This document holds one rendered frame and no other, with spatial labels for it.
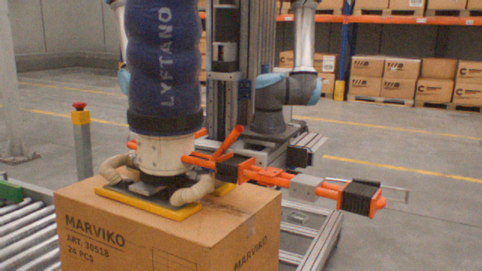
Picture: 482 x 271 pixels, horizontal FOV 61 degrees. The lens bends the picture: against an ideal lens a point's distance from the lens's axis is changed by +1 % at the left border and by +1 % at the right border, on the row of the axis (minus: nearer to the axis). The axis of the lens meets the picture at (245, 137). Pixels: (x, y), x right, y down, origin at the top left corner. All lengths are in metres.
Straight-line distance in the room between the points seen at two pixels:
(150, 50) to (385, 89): 7.25
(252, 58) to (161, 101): 0.77
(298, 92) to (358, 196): 0.74
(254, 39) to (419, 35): 7.77
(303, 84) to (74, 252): 1.00
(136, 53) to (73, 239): 0.62
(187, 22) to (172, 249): 0.60
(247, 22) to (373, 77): 6.48
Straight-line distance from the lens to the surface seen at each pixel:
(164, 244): 1.12
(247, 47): 1.83
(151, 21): 1.12
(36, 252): 1.94
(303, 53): 1.67
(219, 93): 1.85
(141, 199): 1.22
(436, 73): 8.64
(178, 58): 1.13
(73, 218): 1.37
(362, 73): 8.20
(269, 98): 1.61
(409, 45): 9.45
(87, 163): 2.33
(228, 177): 1.10
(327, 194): 1.00
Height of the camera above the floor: 1.47
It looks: 16 degrees down
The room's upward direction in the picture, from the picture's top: 2 degrees clockwise
